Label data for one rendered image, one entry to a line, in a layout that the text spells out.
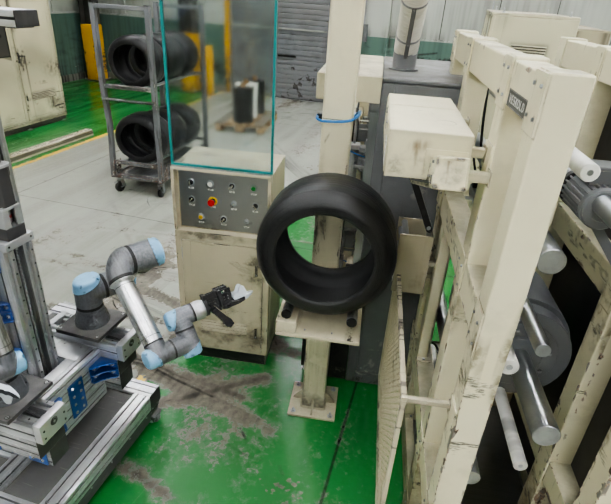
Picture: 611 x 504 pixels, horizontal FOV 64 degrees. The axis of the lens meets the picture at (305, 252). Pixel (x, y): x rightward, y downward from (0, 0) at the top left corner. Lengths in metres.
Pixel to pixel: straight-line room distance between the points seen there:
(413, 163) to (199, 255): 1.66
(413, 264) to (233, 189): 1.05
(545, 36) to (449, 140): 3.57
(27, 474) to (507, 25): 4.66
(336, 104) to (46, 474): 2.01
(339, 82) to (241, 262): 1.21
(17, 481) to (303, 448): 1.31
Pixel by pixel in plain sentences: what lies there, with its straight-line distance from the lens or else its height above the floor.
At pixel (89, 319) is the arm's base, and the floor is 0.77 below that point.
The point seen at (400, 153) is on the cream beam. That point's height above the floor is 1.71.
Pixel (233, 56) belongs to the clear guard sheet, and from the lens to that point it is 2.52.
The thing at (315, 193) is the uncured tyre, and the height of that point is 1.45.
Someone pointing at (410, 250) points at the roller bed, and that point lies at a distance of 2.25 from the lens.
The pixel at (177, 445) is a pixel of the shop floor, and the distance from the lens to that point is 2.83.
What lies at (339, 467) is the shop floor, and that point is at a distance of 2.73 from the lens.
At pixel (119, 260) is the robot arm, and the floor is 1.19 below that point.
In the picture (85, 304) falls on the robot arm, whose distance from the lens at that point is 2.39.
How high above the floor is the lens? 2.12
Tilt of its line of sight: 28 degrees down
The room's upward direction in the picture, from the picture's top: 4 degrees clockwise
